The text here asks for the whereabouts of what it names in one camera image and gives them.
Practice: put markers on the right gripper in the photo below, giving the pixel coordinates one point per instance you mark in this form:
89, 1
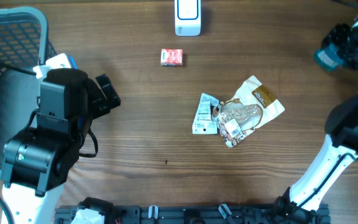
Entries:
355, 60

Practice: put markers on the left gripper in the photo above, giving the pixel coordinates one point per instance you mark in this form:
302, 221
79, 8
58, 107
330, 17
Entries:
101, 106

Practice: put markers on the blue mouthwash bottle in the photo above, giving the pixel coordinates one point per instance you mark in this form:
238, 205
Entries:
327, 58

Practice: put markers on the small red packet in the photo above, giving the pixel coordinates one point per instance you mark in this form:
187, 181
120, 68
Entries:
171, 57

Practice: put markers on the clear bag with printed card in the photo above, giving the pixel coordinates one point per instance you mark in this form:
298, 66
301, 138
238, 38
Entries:
203, 122

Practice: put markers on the white box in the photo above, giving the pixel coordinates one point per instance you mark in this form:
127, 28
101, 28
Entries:
252, 106

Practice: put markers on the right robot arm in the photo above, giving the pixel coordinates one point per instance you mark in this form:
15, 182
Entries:
301, 201

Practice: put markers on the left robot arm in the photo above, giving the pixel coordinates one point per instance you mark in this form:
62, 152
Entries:
38, 158

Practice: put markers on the white barcode scanner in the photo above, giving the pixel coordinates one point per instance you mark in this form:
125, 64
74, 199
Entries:
187, 18

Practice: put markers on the grey plastic mesh basket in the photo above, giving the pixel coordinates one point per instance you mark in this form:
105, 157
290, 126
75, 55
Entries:
24, 44

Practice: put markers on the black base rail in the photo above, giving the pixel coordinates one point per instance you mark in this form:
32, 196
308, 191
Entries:
180, 215

